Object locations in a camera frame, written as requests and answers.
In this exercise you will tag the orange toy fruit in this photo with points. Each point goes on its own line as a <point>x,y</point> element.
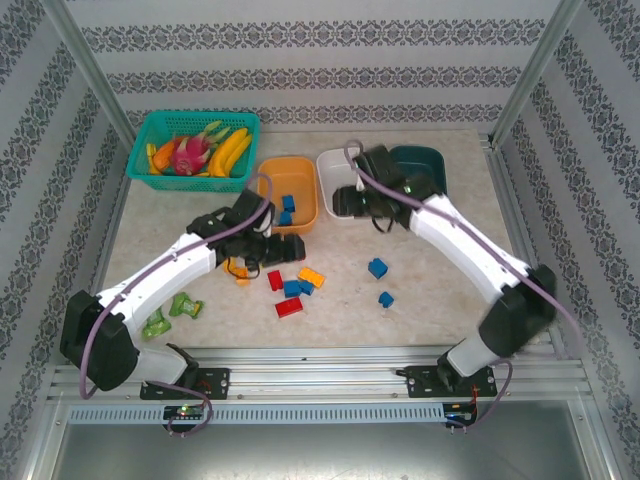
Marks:
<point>162,155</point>

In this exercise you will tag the yellow lego brick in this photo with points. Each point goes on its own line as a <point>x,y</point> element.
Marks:
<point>242,276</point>
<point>312,276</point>

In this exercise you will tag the yellow toy banana bunch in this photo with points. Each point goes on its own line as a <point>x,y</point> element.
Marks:
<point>227,152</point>

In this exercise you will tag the orange plastic container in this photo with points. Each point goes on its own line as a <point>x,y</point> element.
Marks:
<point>300,175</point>

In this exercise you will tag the white plastic container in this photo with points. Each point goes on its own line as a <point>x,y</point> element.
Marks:
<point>332,167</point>

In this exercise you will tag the teal plastic basket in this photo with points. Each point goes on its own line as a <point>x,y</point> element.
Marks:
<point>200,184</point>

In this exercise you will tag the small yellow toy fruit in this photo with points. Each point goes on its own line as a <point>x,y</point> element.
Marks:
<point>150,156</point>

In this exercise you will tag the small circuit board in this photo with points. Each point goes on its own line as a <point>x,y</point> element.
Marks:
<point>460,417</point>
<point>184,412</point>

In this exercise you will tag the aluminium side rail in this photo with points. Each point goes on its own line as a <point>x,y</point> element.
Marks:
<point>112,225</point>
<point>507,200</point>

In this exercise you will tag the red lego brick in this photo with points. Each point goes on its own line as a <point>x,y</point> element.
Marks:
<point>275,280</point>
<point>289,307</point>

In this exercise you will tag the aluminium frame post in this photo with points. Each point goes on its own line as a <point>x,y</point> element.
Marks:
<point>90,65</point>
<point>535,65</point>

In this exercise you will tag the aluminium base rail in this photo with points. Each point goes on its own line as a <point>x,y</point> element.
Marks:
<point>320,375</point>

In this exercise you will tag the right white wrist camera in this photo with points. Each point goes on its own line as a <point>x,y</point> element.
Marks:
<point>359,183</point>

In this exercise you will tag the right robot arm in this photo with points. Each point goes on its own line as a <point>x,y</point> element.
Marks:
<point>465,250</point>

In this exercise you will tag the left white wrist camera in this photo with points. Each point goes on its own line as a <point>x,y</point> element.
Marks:
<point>263,223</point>

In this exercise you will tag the pink toy dragon fruit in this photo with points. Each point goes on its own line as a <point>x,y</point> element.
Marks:
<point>187,154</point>

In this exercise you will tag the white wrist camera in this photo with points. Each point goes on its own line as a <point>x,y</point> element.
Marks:
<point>359,183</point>
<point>263,223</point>

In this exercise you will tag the blue lego brick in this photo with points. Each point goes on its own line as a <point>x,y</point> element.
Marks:
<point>288,202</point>
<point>385,299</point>
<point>307,287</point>
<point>285,218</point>
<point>292,289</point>
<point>378,268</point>

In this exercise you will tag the dark teal plastic container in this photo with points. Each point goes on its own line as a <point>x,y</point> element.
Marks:
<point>425,157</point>

